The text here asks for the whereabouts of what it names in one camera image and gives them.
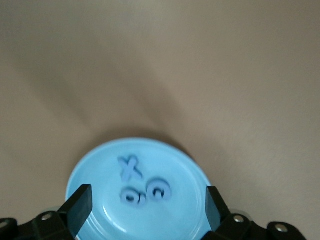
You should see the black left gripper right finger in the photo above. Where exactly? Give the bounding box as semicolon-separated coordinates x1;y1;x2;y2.
199;185;307;240

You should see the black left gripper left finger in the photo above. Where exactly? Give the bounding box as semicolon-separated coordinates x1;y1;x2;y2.
0;184;94;240

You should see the blue foam letter a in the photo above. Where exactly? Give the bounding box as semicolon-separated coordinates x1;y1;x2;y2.
120;186;148;206

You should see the blue foam letter x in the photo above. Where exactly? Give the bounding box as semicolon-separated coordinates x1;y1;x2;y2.
117;156;144;183

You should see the blue foam letter G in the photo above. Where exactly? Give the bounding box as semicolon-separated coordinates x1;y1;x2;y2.
147;177;173;202

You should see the blue plate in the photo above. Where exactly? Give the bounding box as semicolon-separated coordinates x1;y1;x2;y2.
65;136;213;240

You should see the brown table mat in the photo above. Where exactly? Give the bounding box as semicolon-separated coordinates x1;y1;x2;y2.
0;0;320;240

